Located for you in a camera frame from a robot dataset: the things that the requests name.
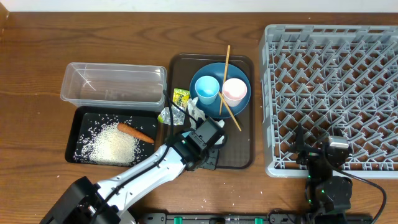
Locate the black plastic tray bin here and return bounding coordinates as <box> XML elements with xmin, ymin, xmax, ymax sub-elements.
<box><xmin>65</xmin><ymin>106</ymin><xmax>158</xmax><ymax>167</ymax></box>

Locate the dark blue plate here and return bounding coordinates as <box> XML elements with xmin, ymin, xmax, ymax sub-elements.
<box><xmin>190</xmin><ymin>62</ymin><xmax>251</xmax><ymax>119</ymax></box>

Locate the wooden chopstick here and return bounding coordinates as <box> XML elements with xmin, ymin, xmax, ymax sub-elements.
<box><xmin>219</xmin><ymin>45</ymin><xmax>231</xmax><ymax>115</ymax></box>
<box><xmin>218</xmin><ymin>92</ymin><xmax>242</xmax><ymax>131</ymax></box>

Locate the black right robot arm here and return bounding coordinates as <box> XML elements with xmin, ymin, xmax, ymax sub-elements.
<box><xmin>289</xmin><ymin>124</ymin><xmax>353</xmax><ymax>223</ymax></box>

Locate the pile of white rice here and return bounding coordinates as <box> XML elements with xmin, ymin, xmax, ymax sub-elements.
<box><xmin>73</xmin><ymin>113</ymin><xmax>144</xmax><ymax>166</ymax></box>

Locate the light blue bowl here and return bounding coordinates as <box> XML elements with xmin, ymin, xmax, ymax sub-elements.
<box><xmin>182</xmin><ymin>131</ymin><xmax>191</xmax><ymax>138</ymax></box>

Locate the yellow green snack wrapper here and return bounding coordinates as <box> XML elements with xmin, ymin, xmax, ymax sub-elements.
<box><xmin>157</xmin><ymin>88</ymin><xmax>190</xmax><ymax>126</ymax></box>

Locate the clear plastic bin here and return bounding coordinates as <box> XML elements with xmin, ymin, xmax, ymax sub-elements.
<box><xmin>60</xmin><ymin>62</ymin><xmax>167</xmax><ymax>112</ymax></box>

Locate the orange carrot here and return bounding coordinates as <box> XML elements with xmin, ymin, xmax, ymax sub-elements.
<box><xmin>117</xmin><ymin>123</ymin><xmax>154</xmax><ymax>144</ymax></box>

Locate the light blue cup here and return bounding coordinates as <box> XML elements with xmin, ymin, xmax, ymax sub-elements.
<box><xmin>195</xmin><ymin>76</ymin><xmax>220</xmax><ymax>105</ymax></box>

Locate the pink cup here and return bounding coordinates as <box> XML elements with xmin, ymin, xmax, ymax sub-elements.
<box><xmin>222</xmin><ymin>78</ymin><xmax>248</xmax><ymax>107</ymax></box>

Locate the grey dishwasher rack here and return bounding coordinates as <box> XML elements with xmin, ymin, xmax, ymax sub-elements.
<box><xmin>259</xmin><ymin>24</ymin><xmax>397</xmax><ymax>179</ymax></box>

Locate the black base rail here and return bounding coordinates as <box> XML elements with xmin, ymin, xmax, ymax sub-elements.
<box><xmin>138</xmin><ymin>210</ymin><xmax>373</xmax><ymax>224</ymax></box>

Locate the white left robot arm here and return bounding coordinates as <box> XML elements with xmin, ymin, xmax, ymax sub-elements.
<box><xmin>41</xmin><ymin>118</ymin><xmax>226</xmax><ymax>224</ymax></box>

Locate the brown serving tray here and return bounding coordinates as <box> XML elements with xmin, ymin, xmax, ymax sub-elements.
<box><xmin>168</xmin><ymin>54</ymin><xmax>254</xmax><ymax>169</ymax></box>

